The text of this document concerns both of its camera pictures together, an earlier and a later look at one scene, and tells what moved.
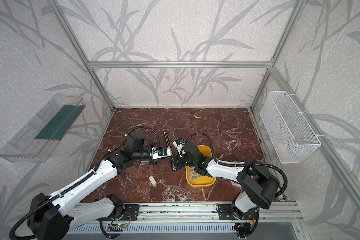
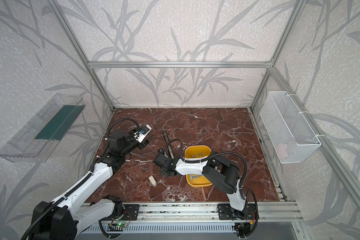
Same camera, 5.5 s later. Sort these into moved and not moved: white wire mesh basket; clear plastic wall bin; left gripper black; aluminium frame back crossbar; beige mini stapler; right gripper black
Moved: left gripper black; right gripper black
Not moved: beige mini stapler; aluminium frame back crossbar; white wire mesh basket; clear plastic wall bin
